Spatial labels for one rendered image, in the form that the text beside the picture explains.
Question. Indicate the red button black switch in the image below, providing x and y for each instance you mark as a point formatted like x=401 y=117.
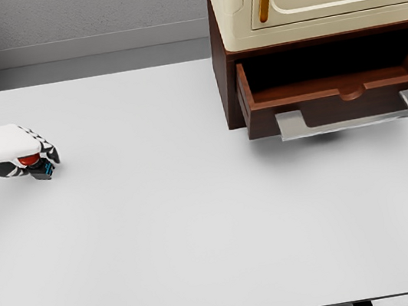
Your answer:
x=37 y=166

